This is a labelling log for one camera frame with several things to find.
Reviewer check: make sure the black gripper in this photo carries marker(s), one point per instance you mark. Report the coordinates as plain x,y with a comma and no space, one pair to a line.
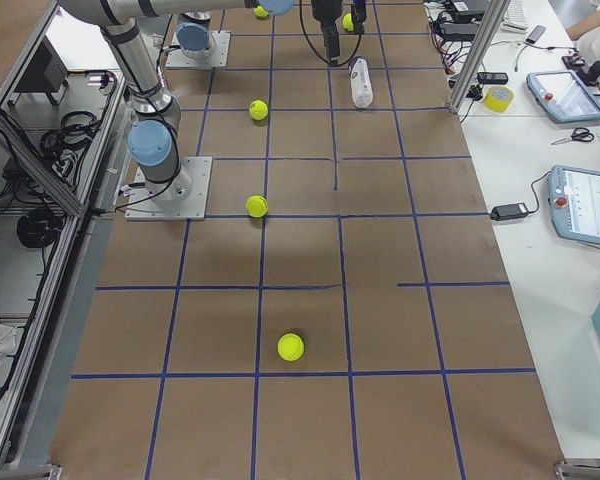
324,14

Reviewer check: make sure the clear tennis ball tube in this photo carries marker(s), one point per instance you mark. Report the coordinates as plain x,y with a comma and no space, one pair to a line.
360,83

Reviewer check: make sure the tennis ball behind gripper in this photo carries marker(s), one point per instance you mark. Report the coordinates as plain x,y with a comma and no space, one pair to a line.
347,23

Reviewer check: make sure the tennis ball far corner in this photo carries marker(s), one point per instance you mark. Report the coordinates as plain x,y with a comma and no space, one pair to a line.
260,13

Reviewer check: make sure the tennis ball far middle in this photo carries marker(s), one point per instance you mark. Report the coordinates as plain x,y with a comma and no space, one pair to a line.
258,110

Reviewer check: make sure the tennis ball near left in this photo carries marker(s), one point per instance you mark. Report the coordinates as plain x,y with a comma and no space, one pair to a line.
290,347

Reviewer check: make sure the yellow tape roll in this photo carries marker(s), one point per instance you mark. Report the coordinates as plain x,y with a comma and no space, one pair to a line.
498,98

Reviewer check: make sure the black smartphone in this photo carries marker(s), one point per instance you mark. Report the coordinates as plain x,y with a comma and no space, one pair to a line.
534,36

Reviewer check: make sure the teach pendant far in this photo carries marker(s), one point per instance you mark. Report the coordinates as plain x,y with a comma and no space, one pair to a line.
563,96

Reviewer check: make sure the teach pendant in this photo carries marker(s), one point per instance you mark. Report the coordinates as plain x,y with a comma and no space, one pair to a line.
574,203
563,96

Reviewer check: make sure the black power adapter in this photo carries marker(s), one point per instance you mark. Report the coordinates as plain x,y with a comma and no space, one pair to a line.
506,212

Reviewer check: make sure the teach pendant near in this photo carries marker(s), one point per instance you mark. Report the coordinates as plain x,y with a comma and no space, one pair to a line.
574,203

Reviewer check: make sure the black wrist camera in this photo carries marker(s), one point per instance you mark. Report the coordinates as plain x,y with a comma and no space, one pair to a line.
358,16

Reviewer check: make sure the aluminium frame post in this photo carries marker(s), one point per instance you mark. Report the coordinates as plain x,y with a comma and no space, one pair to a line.
488,27

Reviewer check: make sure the tennis ball near base plate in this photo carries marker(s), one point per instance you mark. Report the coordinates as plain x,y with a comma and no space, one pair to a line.
256,206

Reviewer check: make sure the black handled scissors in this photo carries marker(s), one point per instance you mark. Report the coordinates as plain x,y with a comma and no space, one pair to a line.
579,134

